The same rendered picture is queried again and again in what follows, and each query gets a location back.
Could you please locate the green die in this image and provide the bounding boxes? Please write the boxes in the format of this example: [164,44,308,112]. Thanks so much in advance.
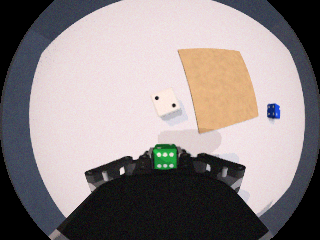
[153,144,177,170]

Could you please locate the white die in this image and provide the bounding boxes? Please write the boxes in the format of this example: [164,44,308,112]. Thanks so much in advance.
[150,87,181,117]

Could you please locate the tan flat mat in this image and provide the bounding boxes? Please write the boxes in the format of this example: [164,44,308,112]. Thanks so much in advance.
[178,48,259,134]

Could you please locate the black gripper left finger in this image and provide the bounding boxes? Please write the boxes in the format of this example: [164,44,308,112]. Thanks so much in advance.
[84,147,154,193]

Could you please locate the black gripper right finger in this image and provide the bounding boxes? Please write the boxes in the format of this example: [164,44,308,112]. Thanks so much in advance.
[176,146,246,193]

